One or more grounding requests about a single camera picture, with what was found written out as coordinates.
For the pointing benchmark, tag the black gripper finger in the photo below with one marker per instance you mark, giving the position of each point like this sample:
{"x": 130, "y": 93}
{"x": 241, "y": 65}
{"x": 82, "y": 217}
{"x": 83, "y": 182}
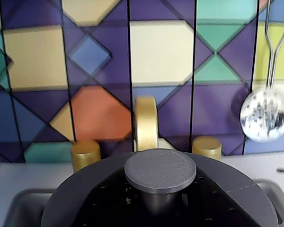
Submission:
{"x": 215, "y": 210}
{"x": 109, "y": 208}

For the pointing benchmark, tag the gray round lid with knob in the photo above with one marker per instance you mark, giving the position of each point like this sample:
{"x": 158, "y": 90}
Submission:
{"x": 159, "y": 171}

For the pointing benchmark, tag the gold faucet knob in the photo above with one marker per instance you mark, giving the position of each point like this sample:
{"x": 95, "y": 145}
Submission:
{"x": 85, "y": 153}
{"x": 207, "y": 146}

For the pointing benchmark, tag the gray toy sink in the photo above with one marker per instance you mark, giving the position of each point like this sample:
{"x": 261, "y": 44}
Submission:
{"x": 21, "y": 205}

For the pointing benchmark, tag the gold toy faucet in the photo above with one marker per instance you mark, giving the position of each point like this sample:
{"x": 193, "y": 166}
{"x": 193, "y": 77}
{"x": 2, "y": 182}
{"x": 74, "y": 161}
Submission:
{"x": 146, "y": 123}

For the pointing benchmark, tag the steel skimmer spoon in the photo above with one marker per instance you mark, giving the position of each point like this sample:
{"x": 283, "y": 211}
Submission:
{"x": 265, "y": 118}

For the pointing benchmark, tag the colourful tile backsplash panel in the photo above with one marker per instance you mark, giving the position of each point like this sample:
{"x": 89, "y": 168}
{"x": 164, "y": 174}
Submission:
{"x": 97, "y": 71}

